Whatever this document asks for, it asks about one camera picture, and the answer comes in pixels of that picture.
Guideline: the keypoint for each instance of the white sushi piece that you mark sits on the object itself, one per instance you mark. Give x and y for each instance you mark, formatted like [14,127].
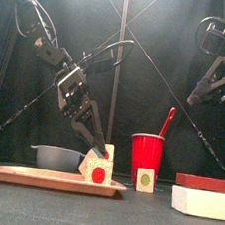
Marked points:
[85,162]
[110,149]

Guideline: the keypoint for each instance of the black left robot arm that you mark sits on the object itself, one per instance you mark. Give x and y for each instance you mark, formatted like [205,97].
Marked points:
[47,51]

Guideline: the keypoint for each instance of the red centre sushi piece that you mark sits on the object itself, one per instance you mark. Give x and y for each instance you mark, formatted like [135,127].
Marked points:
[99,171]

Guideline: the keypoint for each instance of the pink rectangular plate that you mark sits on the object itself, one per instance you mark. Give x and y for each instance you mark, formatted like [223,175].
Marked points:
[43,177]

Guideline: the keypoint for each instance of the green centre sushi piece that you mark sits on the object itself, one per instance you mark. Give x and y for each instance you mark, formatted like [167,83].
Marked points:
[145,180]

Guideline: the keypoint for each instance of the grey bowl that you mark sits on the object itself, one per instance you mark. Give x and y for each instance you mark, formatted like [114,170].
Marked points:
[57,157]

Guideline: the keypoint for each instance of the red plastic cup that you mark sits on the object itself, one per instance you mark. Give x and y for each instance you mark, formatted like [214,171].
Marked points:
[146,152]

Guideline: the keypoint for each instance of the red flat block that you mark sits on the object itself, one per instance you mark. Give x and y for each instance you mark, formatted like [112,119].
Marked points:
[205,183]

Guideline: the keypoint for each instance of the white flat block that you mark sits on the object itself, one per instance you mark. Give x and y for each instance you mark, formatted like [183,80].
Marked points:
[201,203]

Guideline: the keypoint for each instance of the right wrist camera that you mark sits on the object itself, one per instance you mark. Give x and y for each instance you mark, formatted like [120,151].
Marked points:
[212,38]

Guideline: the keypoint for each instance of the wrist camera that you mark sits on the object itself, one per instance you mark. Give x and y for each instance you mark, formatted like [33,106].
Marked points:
[102,61]
[212,38]

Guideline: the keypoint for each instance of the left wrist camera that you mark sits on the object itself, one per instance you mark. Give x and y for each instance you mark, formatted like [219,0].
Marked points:
[102,61]

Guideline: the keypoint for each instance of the grey vertical frame pole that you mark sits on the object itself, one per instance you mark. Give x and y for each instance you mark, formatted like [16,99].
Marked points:
[123,19]

